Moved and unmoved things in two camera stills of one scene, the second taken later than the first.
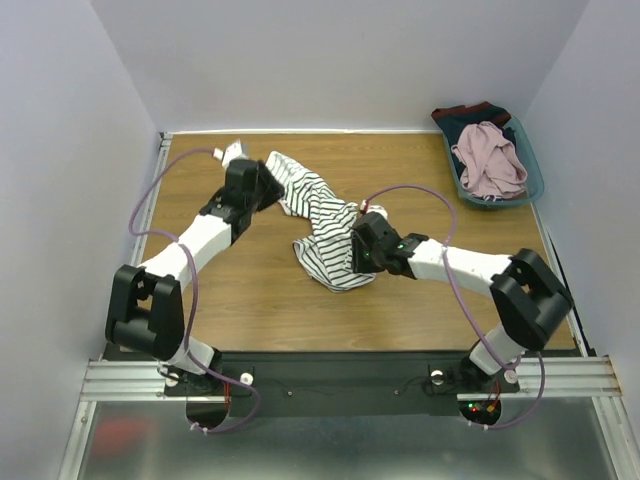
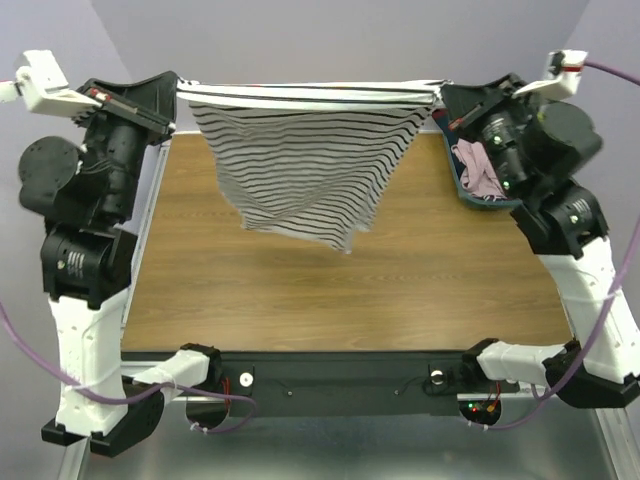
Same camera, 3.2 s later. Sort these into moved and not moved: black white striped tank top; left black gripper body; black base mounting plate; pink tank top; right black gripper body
Moved: right black gripper body; left black gripper body; black white striped tank top
Not moved: pink tank top; black base mounting plate
